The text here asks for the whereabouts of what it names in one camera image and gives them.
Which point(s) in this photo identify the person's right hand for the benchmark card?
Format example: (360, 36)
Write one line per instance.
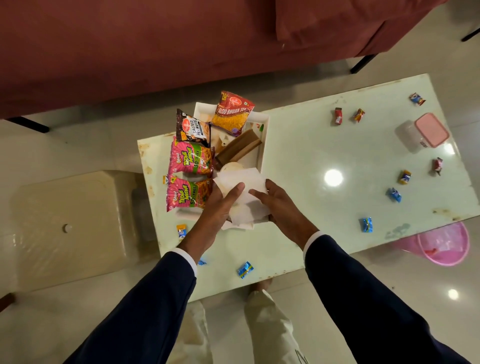
(281, 210)

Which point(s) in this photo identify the white printed tray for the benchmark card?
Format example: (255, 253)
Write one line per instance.
(255, 159)

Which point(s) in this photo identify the yellow blue candy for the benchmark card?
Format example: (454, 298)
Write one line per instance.
(404, 177)
(165, 179)
(181, 230)

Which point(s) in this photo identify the red yellow snack packet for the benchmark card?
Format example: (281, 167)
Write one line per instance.
(232, 112)

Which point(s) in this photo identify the red fabric sofa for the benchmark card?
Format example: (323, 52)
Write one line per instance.
(112, 45)

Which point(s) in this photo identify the person's left forearm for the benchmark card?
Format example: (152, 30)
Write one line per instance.
(142, 318)

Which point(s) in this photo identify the brown wooden chair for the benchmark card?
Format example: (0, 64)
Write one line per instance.
(6, 302)

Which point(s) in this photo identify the white paper napkins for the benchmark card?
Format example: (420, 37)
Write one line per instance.
(249, 180)

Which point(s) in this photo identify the brown wooden napkin holder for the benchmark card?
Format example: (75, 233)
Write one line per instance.
(238, 148)

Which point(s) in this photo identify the person's leg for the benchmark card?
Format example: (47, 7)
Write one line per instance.
(270, 330)
(191, 337)

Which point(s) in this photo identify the pink plastic bin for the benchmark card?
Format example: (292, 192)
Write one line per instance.
(408, 245)

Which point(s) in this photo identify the person's right leg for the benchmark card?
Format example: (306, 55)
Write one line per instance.
(270, 330)

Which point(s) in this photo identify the white floral mug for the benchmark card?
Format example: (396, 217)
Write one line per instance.
(231, 166)

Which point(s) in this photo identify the red candy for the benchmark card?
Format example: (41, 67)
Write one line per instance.
(338, 116)
(437, 165)

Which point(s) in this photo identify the beige plastic stool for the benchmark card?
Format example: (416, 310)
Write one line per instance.
(75, 210)

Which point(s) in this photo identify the orange gold candy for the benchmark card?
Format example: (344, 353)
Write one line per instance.
(359, 115)

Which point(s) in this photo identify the person's left hand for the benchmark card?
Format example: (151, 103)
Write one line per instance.
(221, 210)

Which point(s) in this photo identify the person's left leg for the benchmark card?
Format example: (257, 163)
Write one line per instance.
(191, 337)

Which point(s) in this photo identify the blue orange white candy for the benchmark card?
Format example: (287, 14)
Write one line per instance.
(417, 99)

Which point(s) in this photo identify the black folding table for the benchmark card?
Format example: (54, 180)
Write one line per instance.
(471, 34)

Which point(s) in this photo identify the pink green snack packet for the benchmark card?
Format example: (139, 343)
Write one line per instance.
(185, 193)
(189, 157)

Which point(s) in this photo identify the clear container pink lid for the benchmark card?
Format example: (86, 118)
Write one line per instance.
(423, 131)

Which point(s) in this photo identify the person's right forearm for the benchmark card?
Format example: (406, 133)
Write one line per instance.
(375, 307)

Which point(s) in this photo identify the salted peanuts packet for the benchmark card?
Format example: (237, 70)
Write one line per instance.
(193, 127)

